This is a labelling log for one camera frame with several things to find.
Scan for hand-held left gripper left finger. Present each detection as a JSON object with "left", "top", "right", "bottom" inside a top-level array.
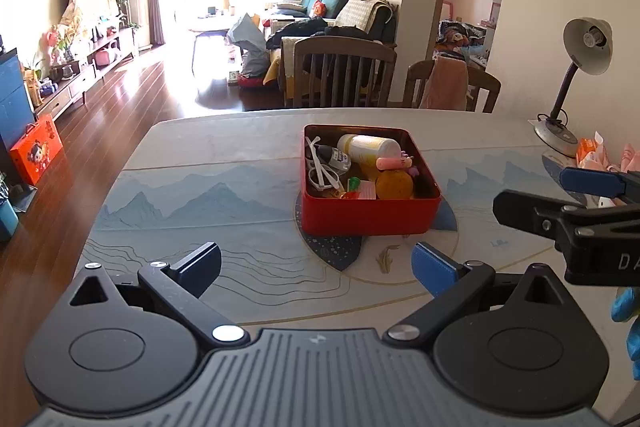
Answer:
[{"left": 65, "top": 242, "right": 251, "bottom": 350}]

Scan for bed with printed bedding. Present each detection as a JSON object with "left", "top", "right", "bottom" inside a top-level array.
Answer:
[{"left": 435, "top": 19, "right": 493, "bottom": 68}]

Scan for person's right hand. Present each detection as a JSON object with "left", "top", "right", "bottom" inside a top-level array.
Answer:
[{"left": 611, "top": 286, "right": 640, "bottom": 380}]

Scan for white sunglasses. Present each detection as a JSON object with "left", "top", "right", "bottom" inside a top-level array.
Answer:
[{"left": 306, "top": 135, "right": 346, "bottom": 192}]

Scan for wooden dining chair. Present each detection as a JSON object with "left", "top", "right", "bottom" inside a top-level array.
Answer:
[
  {"left": 280, "top": 36, "right": 398, "bottom": 110},
  {"left": 402, "top": 59, "right": 502, "bottom": 114}
]

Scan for white coffee table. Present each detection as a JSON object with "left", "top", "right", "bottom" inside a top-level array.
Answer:
[{"left": 192, "top": 14, "right": 236, "bottom": 68}]

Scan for orange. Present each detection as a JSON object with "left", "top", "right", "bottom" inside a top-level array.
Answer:
[{"left": 375, "top": 168, "right": 415, "bottom": 200}]

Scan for wooden TV stand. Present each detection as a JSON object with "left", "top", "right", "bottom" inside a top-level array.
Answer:
[{"left": 30, "top": 27, "right": 138, "bottom": 118}]

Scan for orange tissue pack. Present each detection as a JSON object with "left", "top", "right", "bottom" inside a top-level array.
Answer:
[{"left": 575, "top": 132, "right": 608, "bottom": 170}]

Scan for white yellow-label bottle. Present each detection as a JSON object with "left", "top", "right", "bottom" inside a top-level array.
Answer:
[{"left": 336, "top": 133, "right": 402, "bottom": 168}]

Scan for black jacket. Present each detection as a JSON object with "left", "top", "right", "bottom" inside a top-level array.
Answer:
[{"left": 267, "top": 19, "right": 371, "bottom": 52}]

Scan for pink-handled peeler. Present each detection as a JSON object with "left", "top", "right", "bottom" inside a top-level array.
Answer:
[{"left": 376, "top": 154, "right": 416, "bottom": 170}]

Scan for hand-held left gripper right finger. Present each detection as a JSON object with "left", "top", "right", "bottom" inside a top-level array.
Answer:
[{"left": 382, "top": 242, "right": 577, "bottom": 347}]

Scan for beige sofa throw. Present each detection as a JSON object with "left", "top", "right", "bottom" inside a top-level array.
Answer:
[{"left": 335, "top": 0, "right": 391, "bottom": 30}]

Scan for small black-capped bottle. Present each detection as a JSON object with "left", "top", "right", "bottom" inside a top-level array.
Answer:
[{"left": 317, "top": 146, "right": 353, "bottom": 170}]

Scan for blue paper bag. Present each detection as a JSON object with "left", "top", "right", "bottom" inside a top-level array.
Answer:
[{"left": 227, "top": 13, "right": 268, "bottom": 78}]

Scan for black cabinet blue panel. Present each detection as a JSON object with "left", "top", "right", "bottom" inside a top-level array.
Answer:
[{"left": 0, "top": 48, "right": 36, "bottom": 188}]

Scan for grey desk lamp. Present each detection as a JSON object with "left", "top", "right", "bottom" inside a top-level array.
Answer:
[{"left": 530, "top": 18, "right": 613, "bottom": 158}]

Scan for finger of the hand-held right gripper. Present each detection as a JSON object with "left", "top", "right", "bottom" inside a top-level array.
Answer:
[
  {"left": 492, "top": 189, "right": 640, "bottom": 254},
  {"left": 560, "top": 166, "right": 640, "bottom": 198}
]

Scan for pink towel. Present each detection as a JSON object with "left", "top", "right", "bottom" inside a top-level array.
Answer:
[{"left": 419, "top": 56, "right": 470, "bottom": 112}]

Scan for red tin box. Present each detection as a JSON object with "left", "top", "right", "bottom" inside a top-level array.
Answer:
[{"left": 300, "top": 124, "right": 442, "bottom": 238}]

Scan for teal trash bin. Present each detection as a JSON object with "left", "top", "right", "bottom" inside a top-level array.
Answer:
[{"left": 0, "top": 179, "right": 20, "bottom": 243}]

